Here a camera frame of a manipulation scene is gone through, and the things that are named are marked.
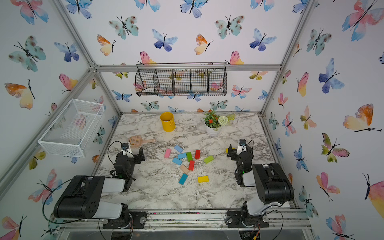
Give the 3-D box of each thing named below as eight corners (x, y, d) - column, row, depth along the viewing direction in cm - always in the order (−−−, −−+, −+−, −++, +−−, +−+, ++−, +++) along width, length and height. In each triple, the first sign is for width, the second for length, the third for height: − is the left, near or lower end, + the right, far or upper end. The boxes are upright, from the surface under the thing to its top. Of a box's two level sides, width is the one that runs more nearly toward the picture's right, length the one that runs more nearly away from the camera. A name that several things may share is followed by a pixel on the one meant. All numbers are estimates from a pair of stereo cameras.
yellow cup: (161, 132, 112) (158, 122, 103) (163, 122, 118) (161, 112, 109) (174, 131, 112) (172, 122, 103) (175, 122, 118) (174, 112, 109)
